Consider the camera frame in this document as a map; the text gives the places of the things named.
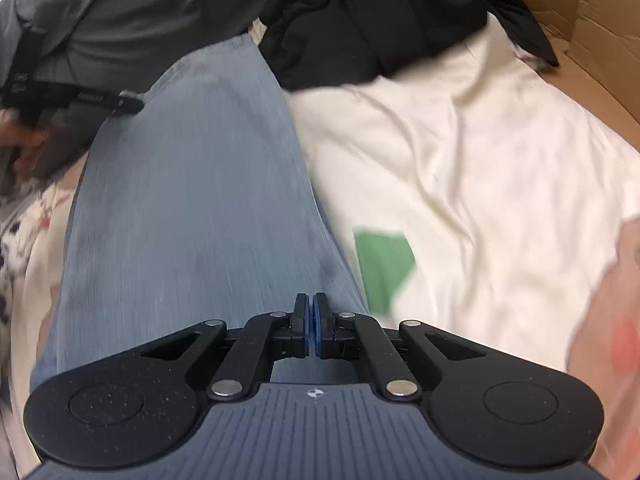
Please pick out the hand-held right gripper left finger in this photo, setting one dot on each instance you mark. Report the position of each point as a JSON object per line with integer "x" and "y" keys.
{"x": 302, "y": 330}

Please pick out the person's left hand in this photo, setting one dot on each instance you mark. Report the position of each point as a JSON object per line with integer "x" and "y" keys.
{"x": 27, "y": 145}

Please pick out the blue denim pants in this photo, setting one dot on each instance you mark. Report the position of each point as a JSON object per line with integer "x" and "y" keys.
{"x": 190, "y": 200}

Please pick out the black garment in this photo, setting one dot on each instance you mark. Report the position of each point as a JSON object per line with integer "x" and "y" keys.
{"x": 380, "y": 20}

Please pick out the white fluffy spotted blanket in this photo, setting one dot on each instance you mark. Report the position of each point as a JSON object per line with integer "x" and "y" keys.
{"x": 9, "y": 255}

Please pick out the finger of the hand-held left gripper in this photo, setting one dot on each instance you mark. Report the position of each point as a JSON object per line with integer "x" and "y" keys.
{"x": 110, "y": 101}

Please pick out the large cardboard box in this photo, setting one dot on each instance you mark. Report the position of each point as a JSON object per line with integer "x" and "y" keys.
{"x": 595, "y": 20}

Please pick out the cream printed bed sheet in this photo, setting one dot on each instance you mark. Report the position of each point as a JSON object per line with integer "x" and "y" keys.
{"x": 475, "y": 160}

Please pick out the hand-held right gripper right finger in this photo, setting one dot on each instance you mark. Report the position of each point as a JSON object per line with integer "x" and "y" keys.
{"x": 317, "y": 330}

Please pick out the dark grey jacket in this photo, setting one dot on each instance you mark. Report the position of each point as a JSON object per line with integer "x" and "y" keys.
{"x": 150, "y": 5}

